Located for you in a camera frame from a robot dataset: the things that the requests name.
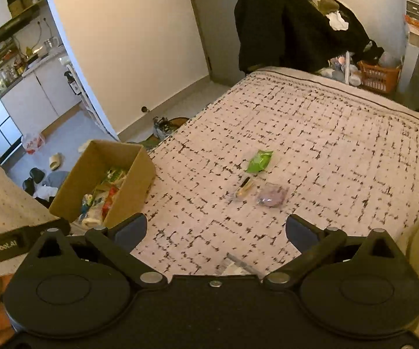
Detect patterned bedspread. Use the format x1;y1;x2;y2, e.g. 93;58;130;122
131;66;419;277

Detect white dotted cloth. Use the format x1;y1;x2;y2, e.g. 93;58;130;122
0;142;61;242

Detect clear plastic packet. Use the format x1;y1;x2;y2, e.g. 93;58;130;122
219;252;264;276

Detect red white plastic bag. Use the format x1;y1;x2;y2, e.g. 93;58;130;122
21;133;46;154

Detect spray bottle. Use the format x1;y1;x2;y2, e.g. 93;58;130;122
64;71;81;95

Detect bright green snack packet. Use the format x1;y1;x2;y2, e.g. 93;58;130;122
245;150;275;174

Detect grey cloth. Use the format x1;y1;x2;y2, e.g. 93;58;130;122
44;171;70;190

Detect small clear yellow packet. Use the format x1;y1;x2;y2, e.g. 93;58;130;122
233;175;255;202

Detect grey sneakers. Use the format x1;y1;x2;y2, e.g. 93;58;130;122
152;116;176;139

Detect black jacket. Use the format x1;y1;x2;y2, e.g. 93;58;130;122
234;0;384;73

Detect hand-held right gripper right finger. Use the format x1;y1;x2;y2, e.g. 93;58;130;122
263;214;402;292

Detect pile of plastic containers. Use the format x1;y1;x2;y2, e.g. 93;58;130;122
320;53;363;86

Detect range hood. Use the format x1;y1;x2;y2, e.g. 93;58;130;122
0;7;43;46

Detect pile of boxed snacks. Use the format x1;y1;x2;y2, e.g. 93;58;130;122
74;166;128;228

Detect grey door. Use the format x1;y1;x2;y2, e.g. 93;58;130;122
186;0;254;86

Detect cardboard box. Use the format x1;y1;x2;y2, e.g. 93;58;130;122
49;140;156;230

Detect white kitchen cabinet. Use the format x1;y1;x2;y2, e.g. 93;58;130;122
0;54;87;131

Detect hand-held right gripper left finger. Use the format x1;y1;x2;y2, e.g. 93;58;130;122
31;213;169;292

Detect orange plastic basket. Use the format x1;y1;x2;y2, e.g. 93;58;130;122
358;60;402;93

